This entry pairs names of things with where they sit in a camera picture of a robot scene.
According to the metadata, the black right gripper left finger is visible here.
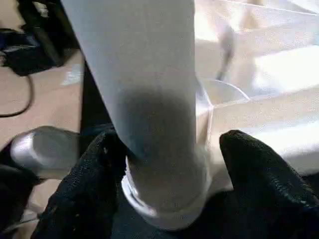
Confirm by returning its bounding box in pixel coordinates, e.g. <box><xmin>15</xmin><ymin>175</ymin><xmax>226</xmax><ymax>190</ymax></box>
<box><xmin>31</xmin><ymin>129</ymin><xmax>129</xmax><ymax>239</ymax></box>

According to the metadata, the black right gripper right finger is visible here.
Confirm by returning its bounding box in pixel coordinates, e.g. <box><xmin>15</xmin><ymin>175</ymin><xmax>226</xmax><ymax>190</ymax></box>
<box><xmin>218</xmin><ymin>129</ymin><xmax>319</xmax><ymax>239</ymax></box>

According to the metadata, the white plastic table top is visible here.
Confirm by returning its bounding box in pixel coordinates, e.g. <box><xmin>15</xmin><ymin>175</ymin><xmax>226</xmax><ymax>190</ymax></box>
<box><xmin>193</xmin><ymin>0</ymin><xmax>319</xmax><ymax>194</ymax></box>

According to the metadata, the white plastic table leg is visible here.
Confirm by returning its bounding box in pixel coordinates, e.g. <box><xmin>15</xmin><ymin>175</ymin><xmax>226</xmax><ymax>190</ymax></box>
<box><xmin>60</xmin><ymin>0</ymin><xmax>215</xmax><ymax>232</ymax></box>

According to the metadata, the black rounded object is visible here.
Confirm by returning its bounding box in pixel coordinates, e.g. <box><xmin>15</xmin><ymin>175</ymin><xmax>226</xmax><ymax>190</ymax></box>
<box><xmin>0</xmin><ymin>145</ymin><xmax>42</xmax><ymax>231</ymax></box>

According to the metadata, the black equipment rack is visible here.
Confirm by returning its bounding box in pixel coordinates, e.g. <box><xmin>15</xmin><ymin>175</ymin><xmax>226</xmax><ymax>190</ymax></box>
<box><xmin>0</xmin><ymin>0</ymin><xmax>84</xmax><ymax>77</ymax></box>

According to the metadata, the black floor cable loop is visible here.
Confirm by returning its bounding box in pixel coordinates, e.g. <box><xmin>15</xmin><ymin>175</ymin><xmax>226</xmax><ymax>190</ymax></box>
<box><xmin>0</xmin><ymin>73</ymin><xmax>35</xmax><ymax>118</ymax></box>

